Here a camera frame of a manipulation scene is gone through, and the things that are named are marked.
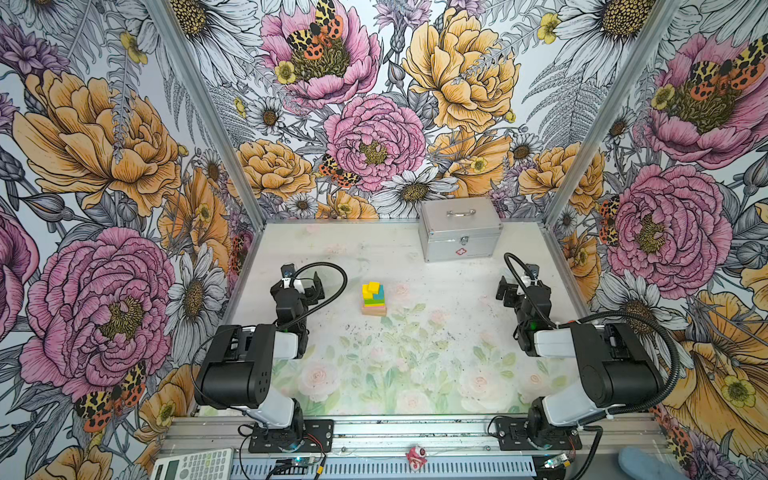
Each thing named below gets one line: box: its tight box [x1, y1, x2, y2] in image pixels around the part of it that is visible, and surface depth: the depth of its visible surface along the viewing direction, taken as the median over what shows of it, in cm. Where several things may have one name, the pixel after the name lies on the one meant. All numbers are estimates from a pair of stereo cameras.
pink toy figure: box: [405, 446, 428, 472], surface depth 69 cm
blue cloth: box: [618, 446, 693, 480], surface depth 70 cm
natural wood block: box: [361, 306, 388, 316], surface depth 98 cm
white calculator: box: [150, 448, 234, 480], surface depth 70 cm
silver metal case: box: [418, 197, 504, 263], surface depth 107 cm
